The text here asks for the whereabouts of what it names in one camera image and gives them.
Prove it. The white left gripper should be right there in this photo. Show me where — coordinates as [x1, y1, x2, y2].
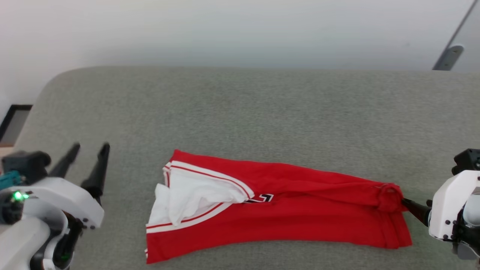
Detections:
[0, 142, 111, 230]

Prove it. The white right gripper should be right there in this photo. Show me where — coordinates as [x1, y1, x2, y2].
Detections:
[401, 170, 480, 241]

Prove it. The red and white basketball jersey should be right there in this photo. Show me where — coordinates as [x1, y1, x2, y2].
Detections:
[145, 149, 413, 265]

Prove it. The black framed panel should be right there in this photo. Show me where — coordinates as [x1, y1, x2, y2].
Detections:
[0, 104, 33, 144]

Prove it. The teal cable connector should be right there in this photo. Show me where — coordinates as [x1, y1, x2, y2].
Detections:
[0, 170, 20, 191]

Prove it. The grey metal floor bracket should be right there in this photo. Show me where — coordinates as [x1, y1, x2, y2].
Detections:
[432, 45, 465, 71]

